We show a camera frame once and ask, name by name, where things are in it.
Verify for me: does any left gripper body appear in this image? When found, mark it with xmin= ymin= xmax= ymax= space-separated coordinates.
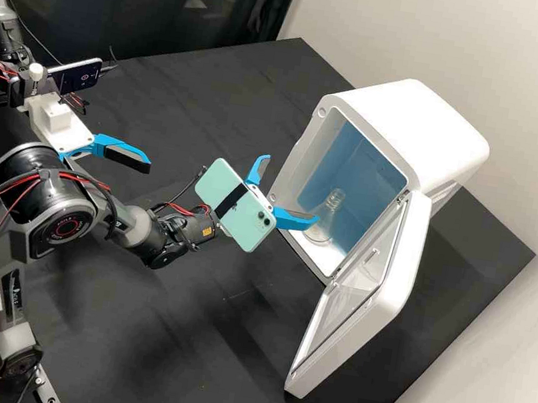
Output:
xmin=10 ymin=89 xmax=101 ymax=156

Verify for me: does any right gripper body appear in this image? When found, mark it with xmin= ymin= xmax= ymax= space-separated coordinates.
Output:
xmin=246 ymin=183 xmax=281 ymax=212

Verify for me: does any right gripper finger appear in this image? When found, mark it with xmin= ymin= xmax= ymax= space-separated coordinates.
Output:
xmin=272 ymin=206 xmax=322 ymax=236
xmin=245 ymin=152 xmax=273 ymax=189

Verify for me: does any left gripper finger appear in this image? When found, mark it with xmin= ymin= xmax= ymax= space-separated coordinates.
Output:
xmin=57 ymin=140 xmax=100 ymax=168
xmin=89 ymin=132 xmax=155 ymax=176

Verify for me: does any clear flask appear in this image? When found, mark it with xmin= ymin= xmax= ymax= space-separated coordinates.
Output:
xmin=300 ymin=183 xmax=348 ymax=248

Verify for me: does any incubator door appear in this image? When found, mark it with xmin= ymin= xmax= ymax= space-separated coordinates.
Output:
xmin=282 ymin=175 xmax=436 ymax=403

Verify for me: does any white incubator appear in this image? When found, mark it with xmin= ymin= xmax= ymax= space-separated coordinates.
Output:
xmin=255 ymin=60 xmax=500 ymax=306

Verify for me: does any right wrist camera phone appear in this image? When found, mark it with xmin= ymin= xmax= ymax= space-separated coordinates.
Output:
xmin=185 ymin=154 xmax=287 ymax=257

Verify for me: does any wrist camera phone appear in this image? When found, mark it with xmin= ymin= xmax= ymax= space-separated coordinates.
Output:
xmin=6 ymin=45 xmax=105 ymax=121
xmin=185 ymin=154 xmax=287 ymax=257

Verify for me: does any left wrist camera phone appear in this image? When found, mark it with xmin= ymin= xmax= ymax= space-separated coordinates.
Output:
xmin=6 ymin=45 xmax=105 ymax=121

